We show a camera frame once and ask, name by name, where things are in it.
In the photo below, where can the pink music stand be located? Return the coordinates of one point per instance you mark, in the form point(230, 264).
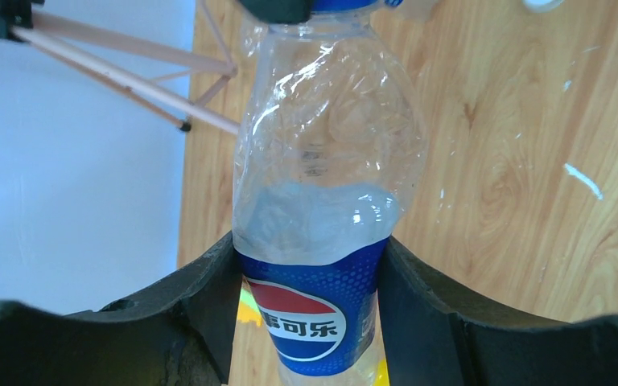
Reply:
point(53, 35)

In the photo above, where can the Pepsi bottle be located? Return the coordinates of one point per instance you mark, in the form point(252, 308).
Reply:
point(328, 158)

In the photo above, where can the white bottle cap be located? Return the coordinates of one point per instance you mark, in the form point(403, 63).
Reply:
point(541, 6)

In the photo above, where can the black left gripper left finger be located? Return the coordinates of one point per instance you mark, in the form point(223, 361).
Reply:
point(177, 331)

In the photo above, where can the blue bottle cap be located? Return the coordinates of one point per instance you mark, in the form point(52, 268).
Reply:
point(339, 5)

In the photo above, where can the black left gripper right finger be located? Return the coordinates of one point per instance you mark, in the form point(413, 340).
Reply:
point(437, 331)

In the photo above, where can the yellow juice bottle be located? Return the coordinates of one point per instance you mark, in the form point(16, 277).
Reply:
point(382, 375)

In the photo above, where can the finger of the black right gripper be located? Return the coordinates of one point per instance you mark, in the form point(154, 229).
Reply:
point(288, 12)

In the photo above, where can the yellow green toy block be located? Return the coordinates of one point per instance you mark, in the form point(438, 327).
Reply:
point(248, 311)

